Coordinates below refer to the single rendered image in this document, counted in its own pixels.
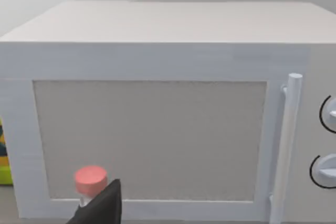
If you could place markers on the pale microwave oven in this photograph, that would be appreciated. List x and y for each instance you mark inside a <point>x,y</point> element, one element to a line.
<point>168,51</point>

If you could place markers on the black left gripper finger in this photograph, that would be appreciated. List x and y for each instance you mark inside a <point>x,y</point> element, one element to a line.
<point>106,204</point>

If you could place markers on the green and yellow box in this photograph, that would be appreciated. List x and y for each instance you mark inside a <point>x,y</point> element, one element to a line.
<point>4,161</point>

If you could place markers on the white microwave knob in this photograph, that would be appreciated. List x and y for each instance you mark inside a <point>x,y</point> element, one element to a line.
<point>325,172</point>
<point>331,115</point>

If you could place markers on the bottle with red cap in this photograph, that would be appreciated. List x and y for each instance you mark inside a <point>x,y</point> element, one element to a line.
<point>90,179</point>

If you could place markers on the pale microwave door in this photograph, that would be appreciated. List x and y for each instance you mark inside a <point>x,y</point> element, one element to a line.
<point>147,140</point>

